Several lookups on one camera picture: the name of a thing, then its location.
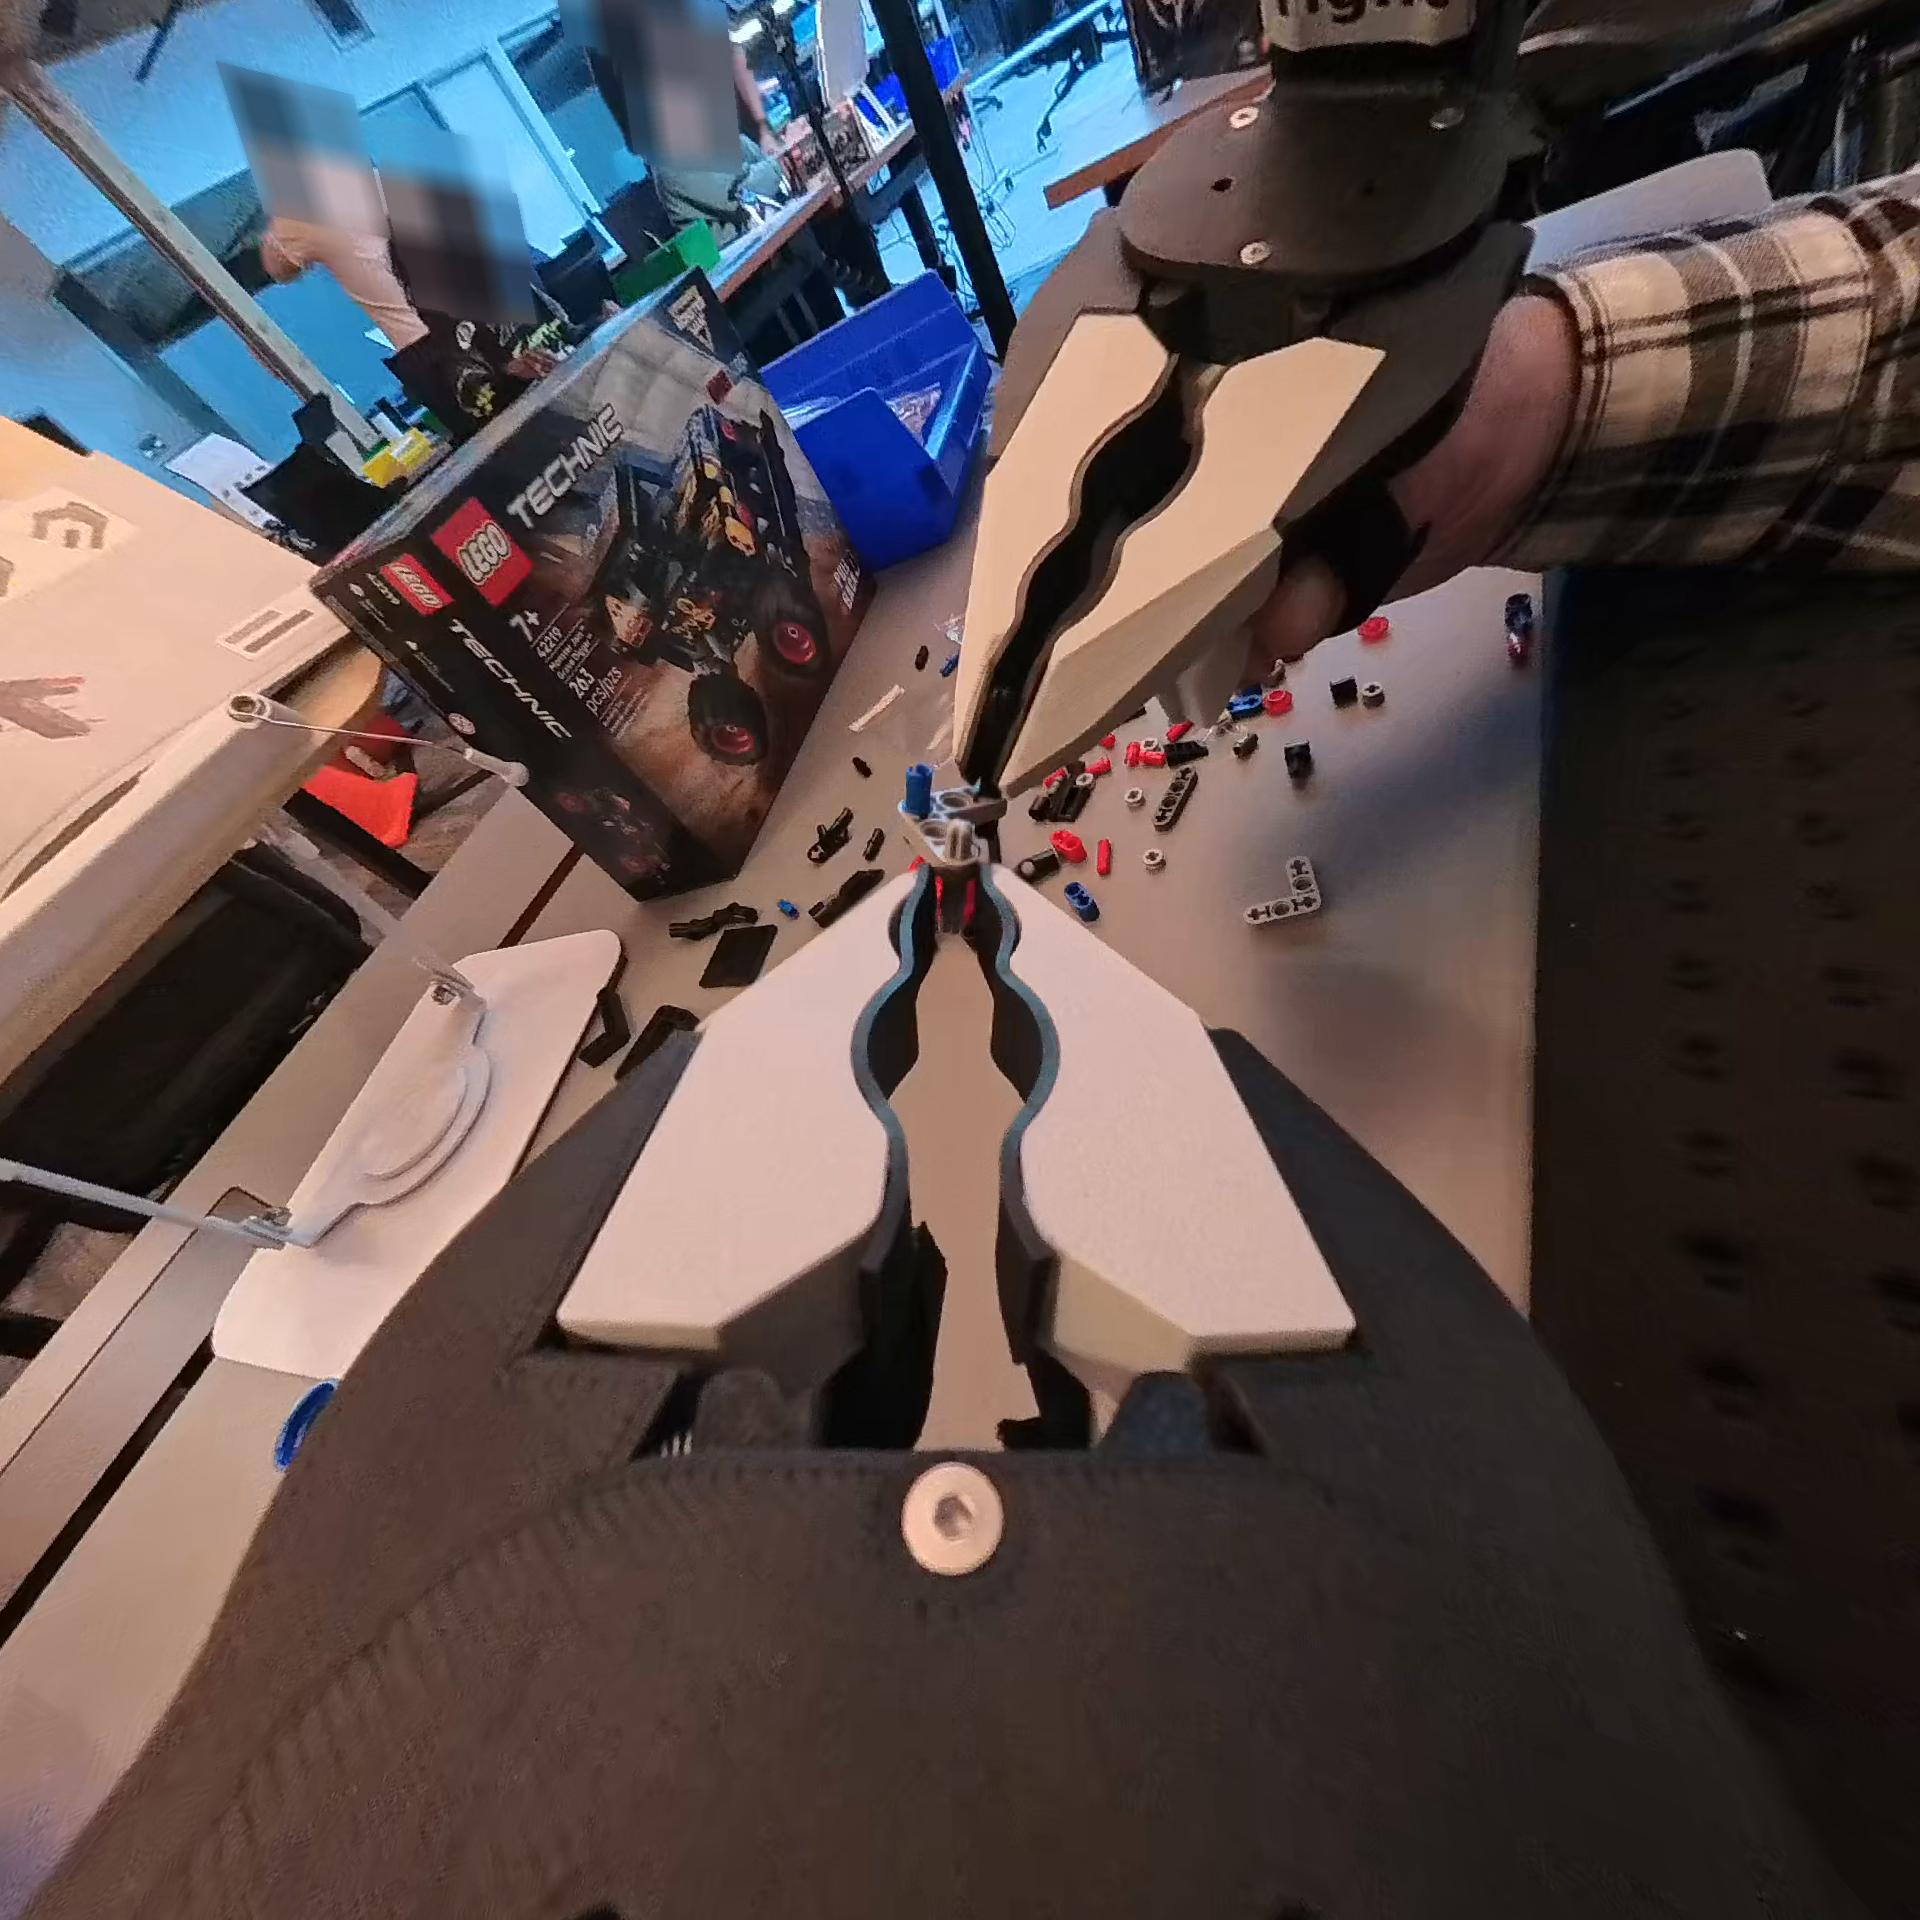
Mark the black perforated mat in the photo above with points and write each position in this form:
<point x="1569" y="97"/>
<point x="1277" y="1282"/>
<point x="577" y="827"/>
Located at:
<point x="1724" y="1202"/>

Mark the grey beam brick assembly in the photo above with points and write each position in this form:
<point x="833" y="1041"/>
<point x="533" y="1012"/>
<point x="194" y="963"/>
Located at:
<point x="947" y="818"/>

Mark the black toy car box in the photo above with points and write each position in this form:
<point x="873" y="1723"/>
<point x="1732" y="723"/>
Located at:
<point x="1199" y="36"/>

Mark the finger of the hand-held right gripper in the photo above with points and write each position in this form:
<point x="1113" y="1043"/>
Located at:
<point x="1035" y="452"/>
<point x="1184" y="599"/>

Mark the grey angled beam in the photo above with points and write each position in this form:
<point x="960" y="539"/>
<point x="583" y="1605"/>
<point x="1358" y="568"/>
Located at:
<point x="1283" y="893"/>

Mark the white book stand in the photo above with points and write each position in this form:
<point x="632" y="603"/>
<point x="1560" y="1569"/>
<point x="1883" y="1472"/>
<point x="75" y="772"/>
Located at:
<point x="496" y="1038"/>

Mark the person's right hand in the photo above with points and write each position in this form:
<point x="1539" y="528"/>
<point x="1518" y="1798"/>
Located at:
<point x="1483" y="465"/>

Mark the black flat panel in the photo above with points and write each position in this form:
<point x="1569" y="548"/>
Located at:
<point x="737" y="955"/>

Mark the orange cone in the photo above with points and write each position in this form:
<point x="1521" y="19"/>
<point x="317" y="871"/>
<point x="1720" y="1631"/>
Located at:
<point x="368" y="803"/>

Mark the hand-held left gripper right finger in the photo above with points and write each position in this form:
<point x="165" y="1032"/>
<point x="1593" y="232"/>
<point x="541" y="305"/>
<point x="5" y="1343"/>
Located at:
<point x="1184" y="1202"/>

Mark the blue open-front bin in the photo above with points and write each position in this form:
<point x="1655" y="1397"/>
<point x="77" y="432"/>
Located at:
<point x="884" y="495"/>

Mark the black toy truck box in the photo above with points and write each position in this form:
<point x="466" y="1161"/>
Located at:
<point x="524" y="675"/>

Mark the black steel post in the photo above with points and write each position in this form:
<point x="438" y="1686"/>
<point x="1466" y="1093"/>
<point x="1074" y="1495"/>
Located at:
<point x="947" y="181"/>

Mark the grey desk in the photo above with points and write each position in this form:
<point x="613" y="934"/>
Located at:
<point x="1347" y="1083"/>

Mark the green crate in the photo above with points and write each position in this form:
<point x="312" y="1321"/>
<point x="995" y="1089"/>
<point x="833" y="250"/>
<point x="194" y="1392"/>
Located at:
<point x="665" y="262"/>

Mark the person's right forearm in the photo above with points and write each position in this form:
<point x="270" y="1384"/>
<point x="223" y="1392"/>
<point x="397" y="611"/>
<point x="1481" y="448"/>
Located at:
<point x="1724" y="390"/>

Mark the wooden table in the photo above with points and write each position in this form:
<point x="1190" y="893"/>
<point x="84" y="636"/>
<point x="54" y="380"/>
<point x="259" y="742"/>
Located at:
<point x="1138" y="157"/>

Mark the open instruction booklet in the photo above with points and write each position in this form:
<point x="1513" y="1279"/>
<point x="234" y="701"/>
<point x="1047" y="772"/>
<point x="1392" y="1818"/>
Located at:
<point x="137" y="570"/>

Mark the scattered toy brick pieces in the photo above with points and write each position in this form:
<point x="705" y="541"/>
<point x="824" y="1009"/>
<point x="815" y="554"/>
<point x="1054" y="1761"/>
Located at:
<point x="839" y="897"/>

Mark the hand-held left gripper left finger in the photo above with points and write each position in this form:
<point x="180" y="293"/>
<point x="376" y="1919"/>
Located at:
<point x="733" y="1202"/>

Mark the black angled beam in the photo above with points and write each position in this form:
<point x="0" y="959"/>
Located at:
<point x="601" y="1032"/>
<point x="657" y="1043"/>

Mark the blue wheel rim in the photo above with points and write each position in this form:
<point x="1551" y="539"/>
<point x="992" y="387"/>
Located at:
<point x="305" y="1426"/>

